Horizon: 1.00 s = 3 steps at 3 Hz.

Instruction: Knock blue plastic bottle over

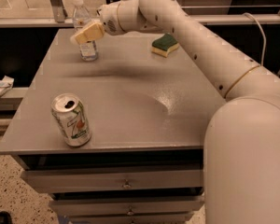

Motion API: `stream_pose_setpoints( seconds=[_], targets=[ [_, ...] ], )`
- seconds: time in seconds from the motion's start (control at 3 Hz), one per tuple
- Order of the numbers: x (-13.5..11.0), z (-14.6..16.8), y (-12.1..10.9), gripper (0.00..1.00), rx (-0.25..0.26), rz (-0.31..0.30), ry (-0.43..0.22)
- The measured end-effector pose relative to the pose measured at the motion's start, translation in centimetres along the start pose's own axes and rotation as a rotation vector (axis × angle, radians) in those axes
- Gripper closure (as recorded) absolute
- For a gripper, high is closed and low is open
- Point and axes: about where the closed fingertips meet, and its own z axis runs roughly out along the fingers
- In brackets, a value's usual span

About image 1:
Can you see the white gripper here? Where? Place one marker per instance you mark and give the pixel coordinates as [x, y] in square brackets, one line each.
[109, 18]

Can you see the clear plastic water bottle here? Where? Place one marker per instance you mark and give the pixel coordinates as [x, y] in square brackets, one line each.
[81, 17]

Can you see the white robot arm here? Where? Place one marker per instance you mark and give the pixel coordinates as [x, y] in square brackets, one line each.
[241, 158]

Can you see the green yellow sponge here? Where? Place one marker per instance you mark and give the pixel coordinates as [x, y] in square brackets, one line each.
[164, 45]

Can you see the green white soda can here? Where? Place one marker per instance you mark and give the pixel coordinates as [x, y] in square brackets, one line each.
[69, 113]

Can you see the grey drawer cabinet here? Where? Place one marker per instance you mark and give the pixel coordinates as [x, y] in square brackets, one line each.
[146, 113]

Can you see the folded white cloth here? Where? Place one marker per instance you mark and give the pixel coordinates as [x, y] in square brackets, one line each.
[6, 84]

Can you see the top grey drawer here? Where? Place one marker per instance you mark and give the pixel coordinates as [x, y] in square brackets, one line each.
[65, 181]

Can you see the grey drawer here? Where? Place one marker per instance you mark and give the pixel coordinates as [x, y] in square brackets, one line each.
[65, 181]
[136, 219]
[127, 206]

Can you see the middle grey drawer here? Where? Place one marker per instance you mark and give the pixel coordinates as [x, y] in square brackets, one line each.
[127, 206]

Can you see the bottom grey drawer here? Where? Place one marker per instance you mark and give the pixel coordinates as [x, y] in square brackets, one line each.
[136, 219]

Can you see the black shoe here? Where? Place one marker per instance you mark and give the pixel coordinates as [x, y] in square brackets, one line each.
[5, 218]

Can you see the metal railing frame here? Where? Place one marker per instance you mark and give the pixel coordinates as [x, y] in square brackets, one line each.
[46, 13]

